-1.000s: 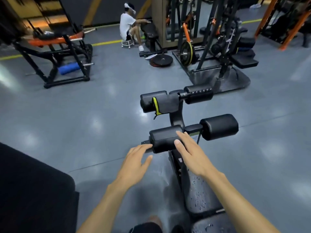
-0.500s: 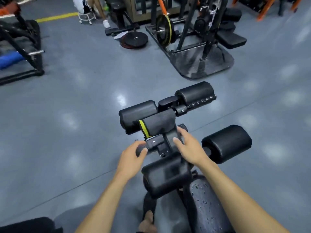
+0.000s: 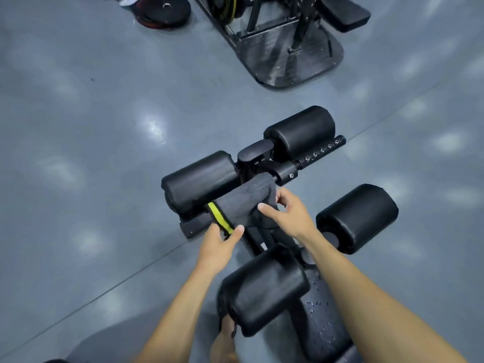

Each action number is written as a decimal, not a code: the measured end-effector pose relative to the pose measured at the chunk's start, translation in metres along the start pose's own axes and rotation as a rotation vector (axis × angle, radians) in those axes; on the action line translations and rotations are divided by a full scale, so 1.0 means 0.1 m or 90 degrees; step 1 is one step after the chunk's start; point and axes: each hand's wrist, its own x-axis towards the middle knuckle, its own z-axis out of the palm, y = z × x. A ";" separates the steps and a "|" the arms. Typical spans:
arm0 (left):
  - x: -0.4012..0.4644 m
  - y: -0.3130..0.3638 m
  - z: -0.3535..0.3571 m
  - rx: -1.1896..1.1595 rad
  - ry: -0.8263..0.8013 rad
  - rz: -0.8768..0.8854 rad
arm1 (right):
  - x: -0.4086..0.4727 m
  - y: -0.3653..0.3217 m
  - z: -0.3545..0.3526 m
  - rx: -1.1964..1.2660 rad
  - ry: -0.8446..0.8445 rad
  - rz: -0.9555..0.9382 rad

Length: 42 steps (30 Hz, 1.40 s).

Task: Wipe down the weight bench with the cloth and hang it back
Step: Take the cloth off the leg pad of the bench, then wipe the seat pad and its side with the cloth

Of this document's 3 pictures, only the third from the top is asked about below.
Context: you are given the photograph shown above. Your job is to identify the person's left forearm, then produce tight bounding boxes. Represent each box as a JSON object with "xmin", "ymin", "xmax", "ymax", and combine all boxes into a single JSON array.
[{"xmin": 134, "ymin": 266, "xmax": 217, "ymax": 363}]

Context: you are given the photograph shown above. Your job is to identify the person's left hand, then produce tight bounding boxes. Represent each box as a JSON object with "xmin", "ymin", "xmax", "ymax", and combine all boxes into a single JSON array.
[{"xmin": 195, "ymin": 223, "xmax": 246, "ymax": 278}]

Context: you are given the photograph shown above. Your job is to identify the person's right forearm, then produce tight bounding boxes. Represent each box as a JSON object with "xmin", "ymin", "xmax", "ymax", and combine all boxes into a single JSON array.
[{"xmin": 302, "ymin": 228, "xmax": 469, "ymax": 363}]

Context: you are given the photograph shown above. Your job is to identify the black machine cushion pad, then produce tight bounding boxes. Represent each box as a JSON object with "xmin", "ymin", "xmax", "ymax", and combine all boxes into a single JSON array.
[{"xmin": 319, "ymin": 0, "xmax": 372, "ymax": 33}]

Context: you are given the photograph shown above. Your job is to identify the black strap loop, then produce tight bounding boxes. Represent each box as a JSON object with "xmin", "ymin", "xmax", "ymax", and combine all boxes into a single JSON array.
[{"xmin": 216, "ymin": 285, "xmax": 238, "ymax": 339}]

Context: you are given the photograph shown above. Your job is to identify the black adjustment tube with holes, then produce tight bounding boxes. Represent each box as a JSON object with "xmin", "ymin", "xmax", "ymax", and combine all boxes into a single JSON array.
[{"xmin": 295, "ymin": 135, "xmax": 347, "ymax": 170}]

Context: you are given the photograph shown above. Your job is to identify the black gym machine platform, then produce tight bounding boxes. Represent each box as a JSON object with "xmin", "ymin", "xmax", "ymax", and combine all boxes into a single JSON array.
[{"xmin": 191, "ymin": 0, "xmax": 345, "ymax": 89}]

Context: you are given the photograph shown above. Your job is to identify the stack of black weight plates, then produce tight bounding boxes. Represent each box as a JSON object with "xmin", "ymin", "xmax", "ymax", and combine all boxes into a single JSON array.
[{"xmin": 130, "ymin": 0, "xmax": 191, "ymax": 30}]

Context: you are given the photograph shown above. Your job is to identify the person's right hand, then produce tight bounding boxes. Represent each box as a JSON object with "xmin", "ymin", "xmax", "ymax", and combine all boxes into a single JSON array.
[{"xmin": 257, "ymin": 187, "xmax": 318, "ymax": 242}]

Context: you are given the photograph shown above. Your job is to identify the black foam roller pad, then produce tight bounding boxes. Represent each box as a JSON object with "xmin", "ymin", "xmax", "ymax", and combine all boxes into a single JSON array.
[
  {"xmin": 263, "ymin": 106, "xmax": 336, "ymax": 161},
  {"xmin": 316, "ymin": 184, "xmax": 399, "ymax": 255},
  {"xmin": 161, "ymin": 150, "xmax": 242, "ymax": 220},
  {"xmin": 221, "ymin": 244, "xmax": 311, "ymax": 338}
]

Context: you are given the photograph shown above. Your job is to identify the dark grey yellow-striped cloth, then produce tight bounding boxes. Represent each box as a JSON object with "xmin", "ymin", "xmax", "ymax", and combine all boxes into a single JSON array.
[{"xmin": 205, "ymin": 172, "xmax": 280, "ymax": 235}]

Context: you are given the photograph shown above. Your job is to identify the black yellow-striped weight plate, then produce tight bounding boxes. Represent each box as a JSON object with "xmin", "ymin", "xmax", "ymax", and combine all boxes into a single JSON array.
[{"xmin": 206, "ymin": 0, "xmax": 243, "ymax": 26}]

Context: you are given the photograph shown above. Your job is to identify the black bench frame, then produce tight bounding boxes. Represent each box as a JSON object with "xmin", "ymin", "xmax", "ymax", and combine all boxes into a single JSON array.
[{"xmin": 236, "ymin": 139, "xmax": 316, "ymax": 266}]

